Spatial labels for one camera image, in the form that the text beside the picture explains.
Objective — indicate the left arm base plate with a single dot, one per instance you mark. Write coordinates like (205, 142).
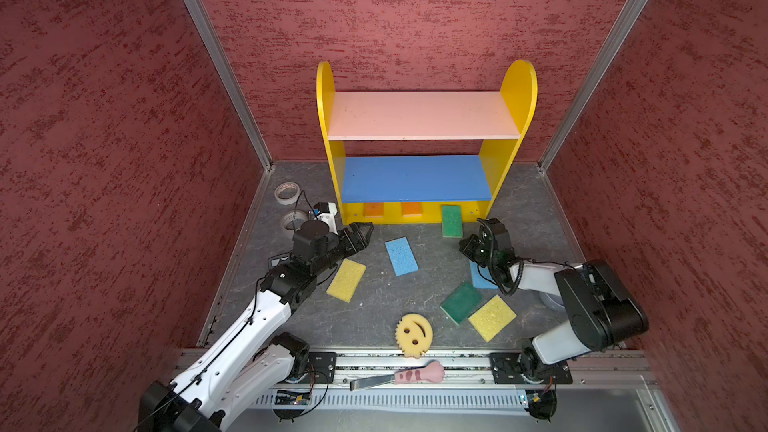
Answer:
(318, 367)

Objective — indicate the yellow sponge left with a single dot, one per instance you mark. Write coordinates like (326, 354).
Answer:
(346, 280)

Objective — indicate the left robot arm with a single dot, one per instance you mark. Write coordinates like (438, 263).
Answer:
(252, 355)

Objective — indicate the grey mug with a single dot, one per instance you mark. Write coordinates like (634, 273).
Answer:
(552, 302)

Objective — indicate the orange sponge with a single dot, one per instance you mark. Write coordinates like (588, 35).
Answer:
(411, 209)
(373, 210)

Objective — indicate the black calculator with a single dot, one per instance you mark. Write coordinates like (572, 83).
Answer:
(277, 260)

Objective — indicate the orange sponge front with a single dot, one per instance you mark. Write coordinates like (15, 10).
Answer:
(411, 209)

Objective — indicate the pink handled scraper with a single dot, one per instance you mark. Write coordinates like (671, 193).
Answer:
(433, 373)

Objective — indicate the blue sponge left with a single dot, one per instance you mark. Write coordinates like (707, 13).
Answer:
(401, 256)

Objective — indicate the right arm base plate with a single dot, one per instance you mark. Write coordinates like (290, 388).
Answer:
(525, 368)

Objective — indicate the blue sponge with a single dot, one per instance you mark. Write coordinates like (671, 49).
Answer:
(401, 256)
(481, 277)

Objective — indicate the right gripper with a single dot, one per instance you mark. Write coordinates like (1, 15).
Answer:
(466, 249)

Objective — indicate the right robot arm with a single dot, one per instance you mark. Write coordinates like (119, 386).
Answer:
(600, 310)

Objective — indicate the yellow sponge right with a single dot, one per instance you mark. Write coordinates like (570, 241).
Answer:
(490, 319)

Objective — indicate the light green sponge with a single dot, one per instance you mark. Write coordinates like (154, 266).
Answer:
(452, 223)

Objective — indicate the yellow smiley face sponge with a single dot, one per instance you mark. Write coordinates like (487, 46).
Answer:
(414, 335)

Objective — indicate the clear tape roll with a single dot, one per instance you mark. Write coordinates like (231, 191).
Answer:
(287, 193)

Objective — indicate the blue sponge right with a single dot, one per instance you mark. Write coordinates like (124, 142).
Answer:
(481, 277)

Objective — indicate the yellow shelf with coloured boards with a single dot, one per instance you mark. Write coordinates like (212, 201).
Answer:
(434, 147)

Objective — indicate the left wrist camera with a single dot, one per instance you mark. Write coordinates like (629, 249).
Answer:
(326, 212)

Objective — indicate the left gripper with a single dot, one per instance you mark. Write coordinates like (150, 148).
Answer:
(361, 243)

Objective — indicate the dark green sponge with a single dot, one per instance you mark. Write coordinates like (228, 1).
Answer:
(461, 303)

